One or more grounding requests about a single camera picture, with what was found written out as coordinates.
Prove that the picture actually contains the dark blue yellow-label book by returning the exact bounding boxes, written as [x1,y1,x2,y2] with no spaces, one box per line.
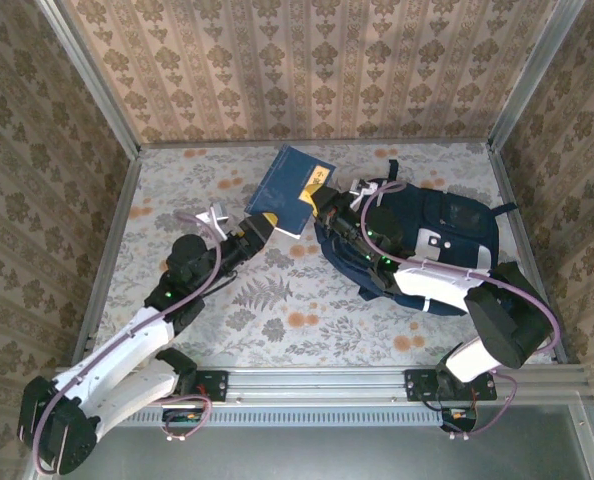
[244,144,337,240]

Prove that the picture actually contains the navy blue backpack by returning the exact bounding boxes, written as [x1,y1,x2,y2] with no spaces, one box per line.
[314,159,518,316]

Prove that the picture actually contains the grey metal tray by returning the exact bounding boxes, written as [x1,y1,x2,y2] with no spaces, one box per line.
[24,394,594,480]

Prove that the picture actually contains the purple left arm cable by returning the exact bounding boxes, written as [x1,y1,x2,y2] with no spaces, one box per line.
[17,210,223,476]

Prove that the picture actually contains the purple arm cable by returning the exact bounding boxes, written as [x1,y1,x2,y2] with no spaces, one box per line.
[17,210,223,476]
[359,180,563,442]

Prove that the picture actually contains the aluminium left side rail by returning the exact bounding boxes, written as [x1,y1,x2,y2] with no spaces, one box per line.
[70,152,143,369]

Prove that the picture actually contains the aluminium back rail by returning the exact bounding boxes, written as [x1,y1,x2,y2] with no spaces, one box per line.
[136,138,496,150]

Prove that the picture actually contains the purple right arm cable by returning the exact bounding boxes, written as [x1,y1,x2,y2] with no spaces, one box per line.
[359,180,563,442]

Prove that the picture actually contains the aluminium front frame rail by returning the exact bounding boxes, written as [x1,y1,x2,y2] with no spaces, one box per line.
[51,367,591,401]

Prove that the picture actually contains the aluminium right side rail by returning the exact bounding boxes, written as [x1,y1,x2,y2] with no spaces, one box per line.
[487,144,571,365]

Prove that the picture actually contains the slotted grey cable duct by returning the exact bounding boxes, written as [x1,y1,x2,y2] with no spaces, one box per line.
[66,407,446,427]

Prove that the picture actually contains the aluminium left corner post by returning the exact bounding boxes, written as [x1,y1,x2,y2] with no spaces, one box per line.
[36,0,142,159]

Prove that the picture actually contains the aluminium corner post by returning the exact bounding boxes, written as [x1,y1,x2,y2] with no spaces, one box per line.
[36,0,142,159]
[487,0,588,151]

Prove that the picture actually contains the aluminium right corner post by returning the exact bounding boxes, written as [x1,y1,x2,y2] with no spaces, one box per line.
[487,0,588,151]

